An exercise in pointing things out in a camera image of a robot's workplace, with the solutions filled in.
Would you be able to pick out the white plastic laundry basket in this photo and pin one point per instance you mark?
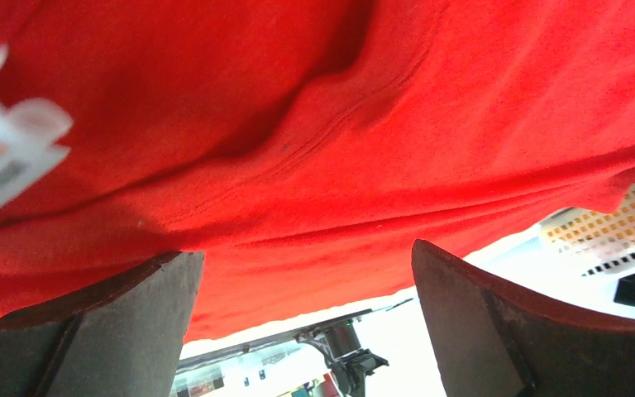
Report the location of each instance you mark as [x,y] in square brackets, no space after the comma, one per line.
[593,244]

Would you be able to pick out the white garment label tag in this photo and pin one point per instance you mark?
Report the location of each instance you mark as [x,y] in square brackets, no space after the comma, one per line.
[28,149]

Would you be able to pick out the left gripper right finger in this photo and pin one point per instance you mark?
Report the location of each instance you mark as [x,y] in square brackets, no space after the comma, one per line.
[531,340]

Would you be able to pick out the red t-shirt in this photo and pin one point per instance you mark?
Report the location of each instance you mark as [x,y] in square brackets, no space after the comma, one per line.
[304,146]

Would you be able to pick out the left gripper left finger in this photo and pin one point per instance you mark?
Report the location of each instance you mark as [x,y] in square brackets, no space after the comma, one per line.
[121,336]

